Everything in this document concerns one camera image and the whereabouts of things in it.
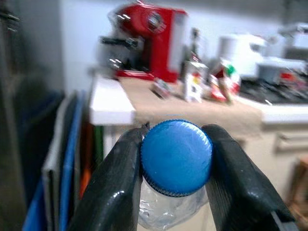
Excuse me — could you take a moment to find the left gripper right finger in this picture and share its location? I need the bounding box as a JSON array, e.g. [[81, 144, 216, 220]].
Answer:
[[202, 123, 296, 231]]

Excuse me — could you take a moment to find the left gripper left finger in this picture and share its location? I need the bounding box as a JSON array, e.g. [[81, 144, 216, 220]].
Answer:
[[68, 122, 151, 231]]

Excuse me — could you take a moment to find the clear bottle with blue cap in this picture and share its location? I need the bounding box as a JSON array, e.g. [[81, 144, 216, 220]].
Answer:
[[137, 119, 215, 229]]

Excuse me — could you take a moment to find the orange board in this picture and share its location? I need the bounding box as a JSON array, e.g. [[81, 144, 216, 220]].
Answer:
[[79, 168, 93, 200]]

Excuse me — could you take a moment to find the green board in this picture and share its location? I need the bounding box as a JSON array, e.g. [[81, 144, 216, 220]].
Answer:
[[94, 125, 104, 159]]

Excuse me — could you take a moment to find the upright wooden pallet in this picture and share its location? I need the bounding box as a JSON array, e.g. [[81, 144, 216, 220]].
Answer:
[[286, 156, 308, 217]]

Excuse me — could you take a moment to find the grey board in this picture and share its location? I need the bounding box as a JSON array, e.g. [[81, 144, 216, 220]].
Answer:
[[42, 92, 80, 231]]

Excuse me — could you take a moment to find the white topped beige kitchen counter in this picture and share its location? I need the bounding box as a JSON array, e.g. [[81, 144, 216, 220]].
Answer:
[[89, 72, 308, 231]]

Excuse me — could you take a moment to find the beige runner cloth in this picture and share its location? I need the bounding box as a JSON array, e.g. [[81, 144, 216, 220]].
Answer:
[[120, 77, 263, 138]]

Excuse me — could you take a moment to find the black gas stove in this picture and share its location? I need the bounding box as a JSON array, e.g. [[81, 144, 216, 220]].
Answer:
[[240, 79, 308, 105]]

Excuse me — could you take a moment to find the small printed packet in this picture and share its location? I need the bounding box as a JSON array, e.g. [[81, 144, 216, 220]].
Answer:
[[153, 78, 174, 97]]

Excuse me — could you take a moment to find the grey pot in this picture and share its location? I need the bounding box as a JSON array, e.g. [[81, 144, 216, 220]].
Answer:
[[256, 57, 308, 81]]

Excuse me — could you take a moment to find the white rice cooker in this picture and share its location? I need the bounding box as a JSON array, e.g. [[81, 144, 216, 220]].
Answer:
[[218, 33, 268, 77]]

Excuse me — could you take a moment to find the red coffee machine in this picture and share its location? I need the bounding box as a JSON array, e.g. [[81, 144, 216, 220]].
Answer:
[[98, 4, 188, 84]]

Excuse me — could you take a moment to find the dark glass bottle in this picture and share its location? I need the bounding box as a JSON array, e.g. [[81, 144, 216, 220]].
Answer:
[[190, 27, 202, 63]]

